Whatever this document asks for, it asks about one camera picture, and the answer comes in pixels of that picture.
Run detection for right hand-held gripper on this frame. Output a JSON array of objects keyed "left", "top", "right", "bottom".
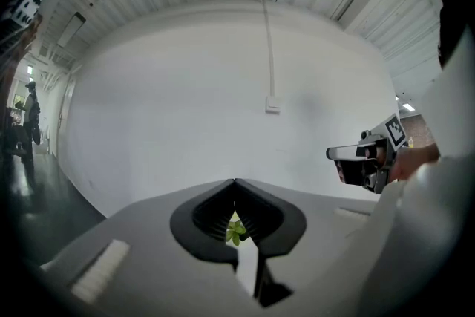
[{"left": 326, "top": 114, "right": 407, "bottom": 195}]

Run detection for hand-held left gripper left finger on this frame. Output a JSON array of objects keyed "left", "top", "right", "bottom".
[{"left": 40, "top": 178, "right": 261, "bottom": 317}]

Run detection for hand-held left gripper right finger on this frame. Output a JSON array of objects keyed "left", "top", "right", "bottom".
[{"left": 235, "top": 178, "right": 379, "bottom": 317}]

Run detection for person's right hand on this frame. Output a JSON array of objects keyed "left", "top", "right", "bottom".
[{"left": 389, "top": 143, "right": 442, "bottom": 183}]

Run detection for green plant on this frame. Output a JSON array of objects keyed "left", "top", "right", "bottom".
[{"left": 226, "top": 219, "right": 248, "bottom": 246}]

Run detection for small rectangular ceiling light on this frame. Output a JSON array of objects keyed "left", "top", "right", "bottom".
[{"left": 56, "top": 12, "right": 87, "bottom": 48}]

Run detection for white wall switch box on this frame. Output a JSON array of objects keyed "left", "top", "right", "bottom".
[{"left": 264, "top": 96, "right": 282, "bottom": 114}]

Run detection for white wall cable conduit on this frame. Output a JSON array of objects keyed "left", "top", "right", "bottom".
[{"left": 243, "top": 0, "right": 278, "bottom": 99}]

